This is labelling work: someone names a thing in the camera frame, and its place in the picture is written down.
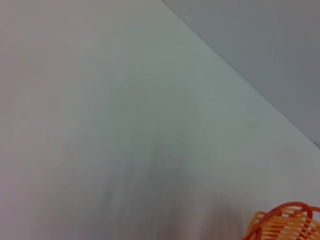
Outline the orange wire basket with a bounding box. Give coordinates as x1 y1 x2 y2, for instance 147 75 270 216
241 200 320 240

